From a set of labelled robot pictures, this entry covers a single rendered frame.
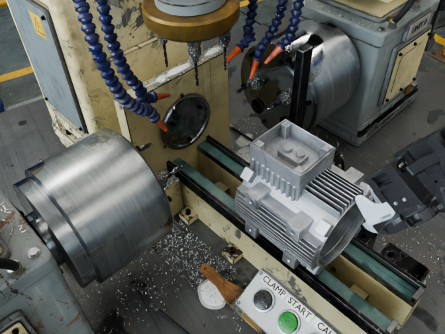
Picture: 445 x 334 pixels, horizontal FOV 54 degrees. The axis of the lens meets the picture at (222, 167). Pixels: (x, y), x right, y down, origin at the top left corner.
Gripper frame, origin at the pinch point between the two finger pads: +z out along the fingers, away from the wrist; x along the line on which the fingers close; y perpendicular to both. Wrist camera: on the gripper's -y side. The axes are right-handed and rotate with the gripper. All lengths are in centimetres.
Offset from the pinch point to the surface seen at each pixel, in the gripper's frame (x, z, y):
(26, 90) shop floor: -27, 226, 165
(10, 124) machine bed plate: 19, 87, 81
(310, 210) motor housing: -1.8, 13.1, 6.3
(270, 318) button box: 17.3, 11.2, -1.8
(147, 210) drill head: 19.4, 22.1, 23.8
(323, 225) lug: -0.1, 10.4, 3.3
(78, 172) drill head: 25.7, 20.2, 35.4
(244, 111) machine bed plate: -39, 63, 39
